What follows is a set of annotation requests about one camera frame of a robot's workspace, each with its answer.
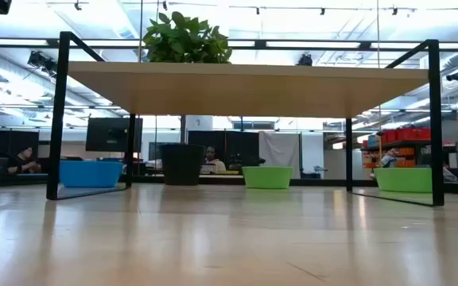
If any blue plastic mini bowl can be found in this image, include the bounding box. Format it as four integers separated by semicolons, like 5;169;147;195
59;160;124;189

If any white hanging cloth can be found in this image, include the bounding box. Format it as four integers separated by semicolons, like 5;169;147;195
258;131;302;180

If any black aluminium rig frame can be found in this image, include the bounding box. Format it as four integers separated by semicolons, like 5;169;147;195
0;172;458;196

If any shelving rack with red bins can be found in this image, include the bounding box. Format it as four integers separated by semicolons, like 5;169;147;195
360;126;456;170

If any artificial plant in black pot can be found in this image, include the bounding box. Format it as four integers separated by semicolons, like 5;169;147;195
142;10;233;187

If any black partition panel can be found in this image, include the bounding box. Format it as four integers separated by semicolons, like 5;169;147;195
188;130;260;168

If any black flat monitor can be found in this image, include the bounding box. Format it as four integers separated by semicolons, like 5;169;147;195
85;117;144;153

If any green plastic mini bowl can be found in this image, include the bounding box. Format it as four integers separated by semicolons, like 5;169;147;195
242;165;293;190
374;167;433;194

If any person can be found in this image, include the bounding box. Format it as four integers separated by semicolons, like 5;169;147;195
204;145;227;173
379;148;400;168
6;146;43;175

